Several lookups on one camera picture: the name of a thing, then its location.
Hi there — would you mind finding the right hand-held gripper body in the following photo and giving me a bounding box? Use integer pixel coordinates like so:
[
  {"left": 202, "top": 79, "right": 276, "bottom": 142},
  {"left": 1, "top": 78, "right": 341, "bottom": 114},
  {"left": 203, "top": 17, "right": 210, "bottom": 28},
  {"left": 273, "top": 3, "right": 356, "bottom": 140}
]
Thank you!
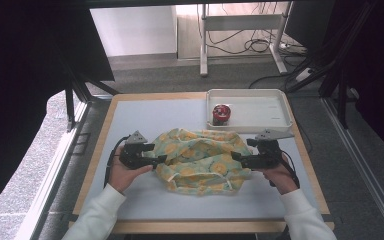
[{"left": 241, "top": 128, "right": 296, "bottom": 170}]

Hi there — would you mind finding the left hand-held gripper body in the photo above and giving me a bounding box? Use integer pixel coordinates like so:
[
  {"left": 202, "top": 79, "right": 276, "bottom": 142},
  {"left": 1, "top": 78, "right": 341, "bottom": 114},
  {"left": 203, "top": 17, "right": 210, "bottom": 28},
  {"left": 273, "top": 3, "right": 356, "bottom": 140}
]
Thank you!
[{"left": 118, "top": 130, "right": 155, "bottom": 170}]

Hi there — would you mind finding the white plastic tray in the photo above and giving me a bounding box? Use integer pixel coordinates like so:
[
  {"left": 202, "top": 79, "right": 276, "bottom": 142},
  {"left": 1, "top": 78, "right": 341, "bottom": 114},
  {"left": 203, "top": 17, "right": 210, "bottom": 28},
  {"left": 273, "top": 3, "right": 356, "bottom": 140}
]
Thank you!
[{"left": 205, "top": 88, "right": 294, "bottom": 135}]

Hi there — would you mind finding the yellow floral drawstring cloth bag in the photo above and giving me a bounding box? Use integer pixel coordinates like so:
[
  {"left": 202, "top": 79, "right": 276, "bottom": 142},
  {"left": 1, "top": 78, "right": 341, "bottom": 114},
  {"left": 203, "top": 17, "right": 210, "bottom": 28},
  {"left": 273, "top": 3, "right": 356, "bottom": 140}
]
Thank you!
[{"left": 143, "top": 128, "right": 254, "bottom": 197}]

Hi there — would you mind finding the small red can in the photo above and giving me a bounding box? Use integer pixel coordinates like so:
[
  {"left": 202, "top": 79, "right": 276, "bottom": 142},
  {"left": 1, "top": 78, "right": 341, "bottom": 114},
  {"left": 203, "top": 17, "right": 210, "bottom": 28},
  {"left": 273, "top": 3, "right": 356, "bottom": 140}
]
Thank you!
[{"left": 211, "top": 103, "right": 233, "bottom": 127}]

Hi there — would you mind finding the person's left hand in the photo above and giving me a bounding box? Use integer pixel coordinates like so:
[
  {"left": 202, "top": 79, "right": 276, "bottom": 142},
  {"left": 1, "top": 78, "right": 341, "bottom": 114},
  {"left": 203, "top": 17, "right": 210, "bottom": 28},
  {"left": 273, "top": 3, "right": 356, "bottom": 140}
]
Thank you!
[{"left": 108, "top": 146, "right": 154, "bottom": 195}]

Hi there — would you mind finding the person's right hand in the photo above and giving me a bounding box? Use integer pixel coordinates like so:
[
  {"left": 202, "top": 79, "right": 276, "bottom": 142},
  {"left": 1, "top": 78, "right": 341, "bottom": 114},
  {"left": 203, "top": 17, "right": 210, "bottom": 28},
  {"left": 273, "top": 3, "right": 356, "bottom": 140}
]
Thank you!
[{"left": 258, "top": 149, "right": 300, "bottom": 196}]

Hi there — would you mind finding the light grey table mat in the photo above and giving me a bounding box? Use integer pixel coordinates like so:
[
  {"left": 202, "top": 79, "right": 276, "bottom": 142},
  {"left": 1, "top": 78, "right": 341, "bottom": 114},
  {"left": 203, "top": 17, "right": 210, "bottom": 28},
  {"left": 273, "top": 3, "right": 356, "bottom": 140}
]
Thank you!
[{"left": 81, "top": 98, "right": 322, "bottom": 222}]

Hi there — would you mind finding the black metal stand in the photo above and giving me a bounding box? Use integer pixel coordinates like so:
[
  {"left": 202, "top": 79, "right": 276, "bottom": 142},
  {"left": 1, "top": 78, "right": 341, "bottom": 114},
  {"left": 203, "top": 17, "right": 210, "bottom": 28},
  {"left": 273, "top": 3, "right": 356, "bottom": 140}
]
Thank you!
[
  {"left": 61, "top": 56, "right": 121, "bottom": 133},
  {"left": 284, "top": 0, "right": 381, "bottom": 129}
]

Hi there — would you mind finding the white power strip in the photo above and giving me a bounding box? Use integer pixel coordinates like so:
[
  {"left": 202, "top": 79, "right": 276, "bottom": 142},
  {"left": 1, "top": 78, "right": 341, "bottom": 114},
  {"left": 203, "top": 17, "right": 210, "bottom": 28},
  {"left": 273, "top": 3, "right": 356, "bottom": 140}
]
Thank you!
[
  {"left": 294, "top": 67, "right": 316, "bottom": 83},
  {"left": 278, "top": 41, "right": 308, "bottom": 56}
]

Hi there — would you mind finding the black curtain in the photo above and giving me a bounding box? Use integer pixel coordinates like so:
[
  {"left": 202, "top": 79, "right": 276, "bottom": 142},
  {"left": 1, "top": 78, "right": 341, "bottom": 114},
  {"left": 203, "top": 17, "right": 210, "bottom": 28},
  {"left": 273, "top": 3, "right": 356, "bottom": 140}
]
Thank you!
[
  {"left": 0, "top": 0, "right": 116, "bottom": 224},
  {"left": 326, "top": 0, "right": 384, "bottom": 164}
]

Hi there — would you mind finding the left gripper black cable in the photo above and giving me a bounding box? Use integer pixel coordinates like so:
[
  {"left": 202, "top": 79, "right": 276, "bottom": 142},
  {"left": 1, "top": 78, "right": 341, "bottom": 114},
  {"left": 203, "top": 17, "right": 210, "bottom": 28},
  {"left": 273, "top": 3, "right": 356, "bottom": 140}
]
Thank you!
[{"left": 103, "top": 134, "right": 132, "bottom": 188}]

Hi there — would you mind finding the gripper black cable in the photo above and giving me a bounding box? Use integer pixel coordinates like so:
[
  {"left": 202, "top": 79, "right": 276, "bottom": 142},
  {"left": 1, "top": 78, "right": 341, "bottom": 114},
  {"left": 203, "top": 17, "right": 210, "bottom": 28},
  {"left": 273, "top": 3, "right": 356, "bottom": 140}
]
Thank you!
[
  {"left": 269, "top": 149, "right": 301, "bottom": 189},
  {"left": 103, "top": 134, "right": 132, "bottom": 188}
]

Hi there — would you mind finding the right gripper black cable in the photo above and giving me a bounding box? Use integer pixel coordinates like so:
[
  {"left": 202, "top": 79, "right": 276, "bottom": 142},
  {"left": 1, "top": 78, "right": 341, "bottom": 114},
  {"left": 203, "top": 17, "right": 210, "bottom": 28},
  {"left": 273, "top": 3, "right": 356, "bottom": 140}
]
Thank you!
[{"left": 269, "top": 149, "right": 301, "bottom": 189}]

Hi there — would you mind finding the aluminium rail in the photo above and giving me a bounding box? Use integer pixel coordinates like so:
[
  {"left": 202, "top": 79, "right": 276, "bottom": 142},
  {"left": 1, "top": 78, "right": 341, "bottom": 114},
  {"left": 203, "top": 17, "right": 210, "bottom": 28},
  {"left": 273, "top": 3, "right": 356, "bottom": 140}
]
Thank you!
[
  {"left": 319, "top": 96, "right": 384, "bottom": 240},
  {"left": 14, "top": 96, "right": 91, "bottom": 240}
]

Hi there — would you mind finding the tangle of black floor cables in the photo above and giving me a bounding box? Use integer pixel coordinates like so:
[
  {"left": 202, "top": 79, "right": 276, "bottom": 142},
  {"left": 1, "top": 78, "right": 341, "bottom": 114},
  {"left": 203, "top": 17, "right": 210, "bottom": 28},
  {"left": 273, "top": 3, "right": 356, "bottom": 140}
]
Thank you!
[{"left": 206, "top": 3, "right": 311, "bottom": 56}]

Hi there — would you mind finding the white desk frame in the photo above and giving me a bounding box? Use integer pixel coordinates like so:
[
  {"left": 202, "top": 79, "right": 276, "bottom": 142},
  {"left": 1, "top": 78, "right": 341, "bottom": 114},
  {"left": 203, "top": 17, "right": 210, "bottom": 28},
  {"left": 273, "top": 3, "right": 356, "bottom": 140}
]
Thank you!
[{"left": 198, "top": 2, "right": 294, "bottom": 78}]

